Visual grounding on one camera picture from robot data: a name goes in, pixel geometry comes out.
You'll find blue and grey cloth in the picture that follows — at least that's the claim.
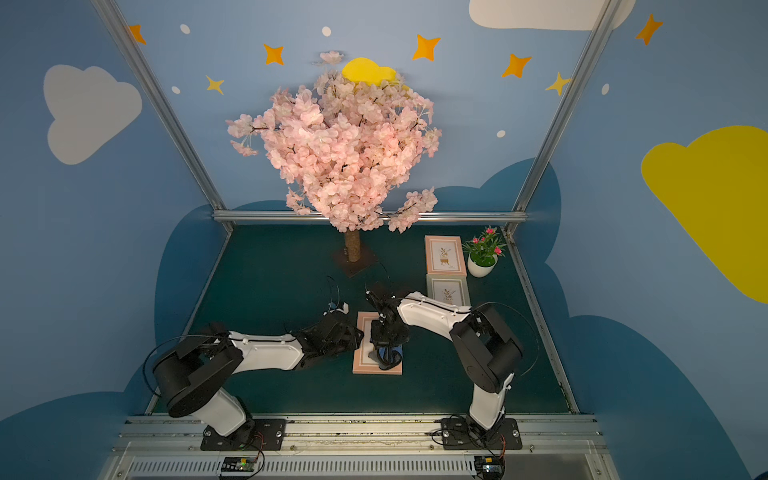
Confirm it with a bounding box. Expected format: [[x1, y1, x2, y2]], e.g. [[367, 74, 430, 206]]
[[375, 345, 403, 371]]

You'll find pink picture frame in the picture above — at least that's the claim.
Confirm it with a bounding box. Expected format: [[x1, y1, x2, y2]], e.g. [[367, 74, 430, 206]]
[[352, 312, 403, 376], [424, 235, 467, 276]]

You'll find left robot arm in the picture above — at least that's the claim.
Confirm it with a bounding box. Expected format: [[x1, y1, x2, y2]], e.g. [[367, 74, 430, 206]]
[[151, 309, 364, 448]]

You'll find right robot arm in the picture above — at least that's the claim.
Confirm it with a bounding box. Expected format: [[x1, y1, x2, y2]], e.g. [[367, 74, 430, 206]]
[[365, 285, 524, 434]]

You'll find white pot with flowers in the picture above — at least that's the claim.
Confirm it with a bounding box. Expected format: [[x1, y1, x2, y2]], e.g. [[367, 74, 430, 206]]
[[462, 226, 504, 278]]

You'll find left controller board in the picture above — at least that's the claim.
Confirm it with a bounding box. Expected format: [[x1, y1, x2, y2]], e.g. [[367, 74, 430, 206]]
[[218, 456, 259, 479]]

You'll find controller board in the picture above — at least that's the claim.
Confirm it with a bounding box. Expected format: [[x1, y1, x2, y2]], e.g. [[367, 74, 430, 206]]
[[474, 456, 505, 480], [218, 456, 259, 479]]

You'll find right controller board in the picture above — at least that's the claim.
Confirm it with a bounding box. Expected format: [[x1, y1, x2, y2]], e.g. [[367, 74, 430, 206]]
[[474, 456, 505, 480]]

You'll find pink blossom artificial tree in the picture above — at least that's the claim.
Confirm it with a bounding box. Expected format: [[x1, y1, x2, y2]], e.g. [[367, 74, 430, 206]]
[[227, 51, 442, 276]]

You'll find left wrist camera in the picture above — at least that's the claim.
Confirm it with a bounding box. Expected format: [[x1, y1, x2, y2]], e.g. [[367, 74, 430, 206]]
[[327, 302, 349, 315]]

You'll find green picture frame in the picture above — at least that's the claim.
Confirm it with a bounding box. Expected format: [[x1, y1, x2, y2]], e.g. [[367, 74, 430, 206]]
[[426, 274, 471, 306]]

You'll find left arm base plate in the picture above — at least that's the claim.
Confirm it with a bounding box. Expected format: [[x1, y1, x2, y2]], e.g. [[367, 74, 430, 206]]
[[200, 418, 287, 451]]

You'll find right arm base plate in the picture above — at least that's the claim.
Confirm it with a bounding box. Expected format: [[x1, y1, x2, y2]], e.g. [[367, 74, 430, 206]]
[[430, 415, 523, 453]]

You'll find aluminium front rail assembly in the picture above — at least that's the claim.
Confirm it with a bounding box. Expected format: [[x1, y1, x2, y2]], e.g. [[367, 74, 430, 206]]
[[99, 414, 619, 479]]

